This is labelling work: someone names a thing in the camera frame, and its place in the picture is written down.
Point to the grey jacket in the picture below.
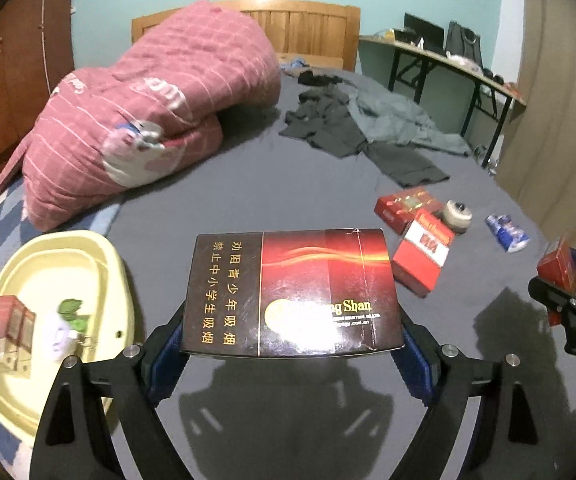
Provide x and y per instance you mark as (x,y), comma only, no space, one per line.
(392,115)

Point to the folding desk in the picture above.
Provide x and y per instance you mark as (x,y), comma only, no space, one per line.
(437,57)

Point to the dark red and black carton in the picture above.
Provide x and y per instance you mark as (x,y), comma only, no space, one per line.
(293,285)

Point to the grey bag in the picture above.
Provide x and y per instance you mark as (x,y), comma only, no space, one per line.
(460,42)

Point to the brown wooden wardrobe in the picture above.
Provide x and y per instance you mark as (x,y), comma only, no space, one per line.
(18,60)

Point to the pink checked quilt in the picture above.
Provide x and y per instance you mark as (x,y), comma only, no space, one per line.
(168,85)

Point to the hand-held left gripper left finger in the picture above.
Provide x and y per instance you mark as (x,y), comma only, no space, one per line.
(163,365)

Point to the small red box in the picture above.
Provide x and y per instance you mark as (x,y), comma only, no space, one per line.
(557,262)

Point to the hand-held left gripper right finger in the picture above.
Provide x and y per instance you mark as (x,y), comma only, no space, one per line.
(417,365)

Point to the small beige pot toy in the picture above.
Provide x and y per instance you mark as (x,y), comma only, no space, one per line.
(455,215)

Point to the black laptop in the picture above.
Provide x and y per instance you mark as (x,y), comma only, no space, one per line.
(425,30)

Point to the red and white carton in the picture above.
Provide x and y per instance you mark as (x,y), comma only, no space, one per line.
(420,260)

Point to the white plastic bag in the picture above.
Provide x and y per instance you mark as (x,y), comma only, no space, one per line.
(465,62)

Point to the blue cloth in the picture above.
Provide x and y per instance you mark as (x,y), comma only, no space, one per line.
(295,64)

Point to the dark grey shorts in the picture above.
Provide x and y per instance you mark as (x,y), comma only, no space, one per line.
(402,162)

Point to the pale yellow plastic basin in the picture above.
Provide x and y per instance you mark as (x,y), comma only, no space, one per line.
(98,280)

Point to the wooden headboard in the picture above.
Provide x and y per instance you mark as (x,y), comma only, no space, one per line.
(318,25)

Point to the blue tissue packet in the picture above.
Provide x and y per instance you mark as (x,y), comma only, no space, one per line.
(505,232)

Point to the small black garment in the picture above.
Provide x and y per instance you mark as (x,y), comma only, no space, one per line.
(318,79)

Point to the glossy red carton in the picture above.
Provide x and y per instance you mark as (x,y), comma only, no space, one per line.
(402,205)

